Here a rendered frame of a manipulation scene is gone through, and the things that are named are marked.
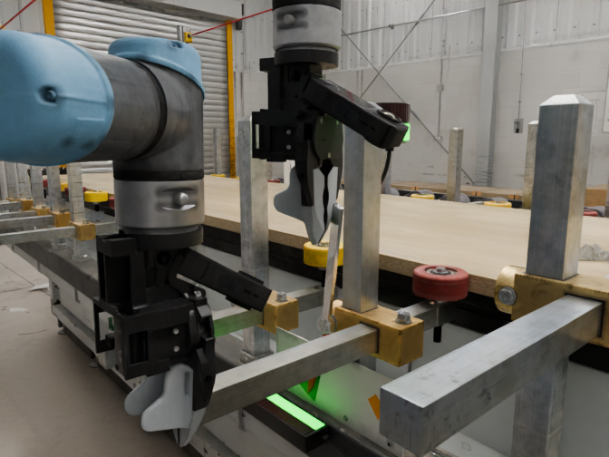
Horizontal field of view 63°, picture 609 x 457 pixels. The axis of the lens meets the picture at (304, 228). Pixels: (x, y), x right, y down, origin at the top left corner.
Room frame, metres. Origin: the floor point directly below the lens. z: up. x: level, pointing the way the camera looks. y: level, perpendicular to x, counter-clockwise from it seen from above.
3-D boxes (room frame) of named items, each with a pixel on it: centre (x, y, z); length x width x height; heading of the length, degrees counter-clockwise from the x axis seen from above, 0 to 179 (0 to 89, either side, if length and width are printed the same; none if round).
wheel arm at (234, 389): (0.58, -0.05, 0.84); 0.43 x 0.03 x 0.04; 131
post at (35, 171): (1.98, 1.07, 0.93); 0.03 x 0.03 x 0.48; 41
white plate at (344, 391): (0.66, -0.04, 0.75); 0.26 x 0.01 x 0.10; 41
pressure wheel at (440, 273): (0.71, -0.20, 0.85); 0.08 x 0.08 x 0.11
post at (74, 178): (1.60, 0.74, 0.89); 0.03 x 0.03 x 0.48; 41
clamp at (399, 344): (0.64, -0.09, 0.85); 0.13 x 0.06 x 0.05; 41
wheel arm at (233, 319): (0.77, 0.11, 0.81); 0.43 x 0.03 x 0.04; 131
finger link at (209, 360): (0.42, 0.10, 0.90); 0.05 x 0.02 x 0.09; 41
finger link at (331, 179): (0.59, -0.01, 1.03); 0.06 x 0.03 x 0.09; 61
